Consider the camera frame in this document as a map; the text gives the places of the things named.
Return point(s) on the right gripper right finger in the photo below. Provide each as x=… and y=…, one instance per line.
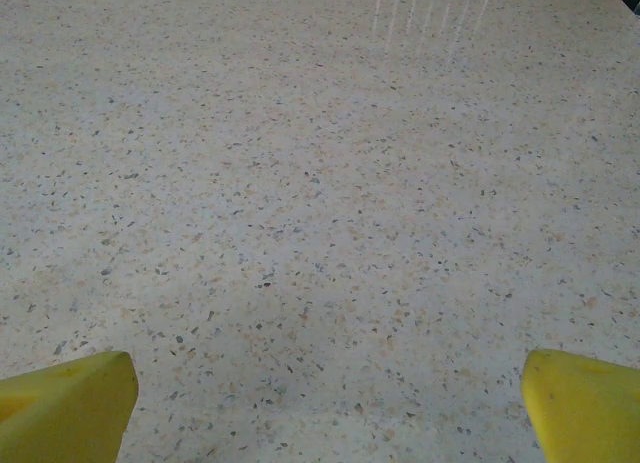
x=585, y=413

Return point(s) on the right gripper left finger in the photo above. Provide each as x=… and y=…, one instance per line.
x=60, y=413

